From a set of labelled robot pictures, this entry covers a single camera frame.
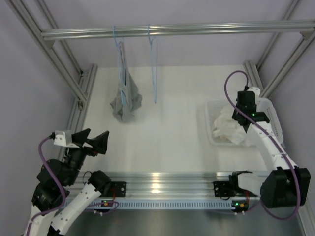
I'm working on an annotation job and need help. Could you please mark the blue wire hanger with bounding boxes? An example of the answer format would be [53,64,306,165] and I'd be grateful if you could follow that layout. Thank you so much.
[147,25,158,104]
[113,26,127,106]

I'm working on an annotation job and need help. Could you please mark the aluminium frame posts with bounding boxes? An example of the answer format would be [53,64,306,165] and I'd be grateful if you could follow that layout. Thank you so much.
[245,0,315,97]
[6,0,98,133]

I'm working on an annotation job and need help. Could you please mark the clear plastic basket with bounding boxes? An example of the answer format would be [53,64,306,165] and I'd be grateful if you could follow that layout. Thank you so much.
[205,98,284,147]

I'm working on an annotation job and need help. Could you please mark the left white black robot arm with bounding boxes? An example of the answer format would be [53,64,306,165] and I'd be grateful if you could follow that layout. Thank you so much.
[24,128,112,236]

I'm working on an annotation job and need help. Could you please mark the slotted cable duct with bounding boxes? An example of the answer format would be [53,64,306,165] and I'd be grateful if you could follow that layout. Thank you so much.
[58,199,237,210]

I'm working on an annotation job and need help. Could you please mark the aluminium frame left posts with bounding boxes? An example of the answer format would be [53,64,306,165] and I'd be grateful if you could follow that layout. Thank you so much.
[6,0,98,133]

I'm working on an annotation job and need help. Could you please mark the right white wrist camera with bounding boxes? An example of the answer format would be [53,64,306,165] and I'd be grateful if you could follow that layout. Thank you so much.
[244,86,261,98]

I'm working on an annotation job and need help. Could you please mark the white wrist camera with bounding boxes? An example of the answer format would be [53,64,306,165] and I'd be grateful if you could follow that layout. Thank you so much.
[51,130,72,148]
[244,86,261,98]

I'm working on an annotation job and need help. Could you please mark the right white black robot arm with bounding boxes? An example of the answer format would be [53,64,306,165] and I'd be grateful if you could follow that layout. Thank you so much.
[229,90,311,209]

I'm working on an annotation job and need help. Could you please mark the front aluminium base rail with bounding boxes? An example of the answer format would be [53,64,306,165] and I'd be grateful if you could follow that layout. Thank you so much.
[59,171,293,199]

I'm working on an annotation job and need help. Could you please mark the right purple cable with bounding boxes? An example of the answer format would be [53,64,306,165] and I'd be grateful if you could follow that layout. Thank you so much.
[224,70,303,220]

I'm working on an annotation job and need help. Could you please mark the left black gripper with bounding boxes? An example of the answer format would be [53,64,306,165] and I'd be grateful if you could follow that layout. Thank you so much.
[63,128,109,186]

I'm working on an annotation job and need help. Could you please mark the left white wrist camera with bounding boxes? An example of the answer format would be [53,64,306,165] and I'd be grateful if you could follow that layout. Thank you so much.
[51,130,72,148]

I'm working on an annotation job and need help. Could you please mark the aluminium hanging rail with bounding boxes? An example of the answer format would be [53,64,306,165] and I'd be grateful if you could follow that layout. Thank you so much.
[40,19,315,41]

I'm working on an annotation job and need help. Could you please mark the white tank top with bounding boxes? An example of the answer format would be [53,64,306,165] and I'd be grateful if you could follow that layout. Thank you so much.
[212,105,253,147]

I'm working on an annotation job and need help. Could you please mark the aluminium frame right posts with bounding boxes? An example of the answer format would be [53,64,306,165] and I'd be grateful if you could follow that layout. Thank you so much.
[245,0,315,97]

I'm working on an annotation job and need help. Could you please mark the grey tank top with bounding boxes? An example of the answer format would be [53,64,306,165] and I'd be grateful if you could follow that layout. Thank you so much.
[110,45,142,122]

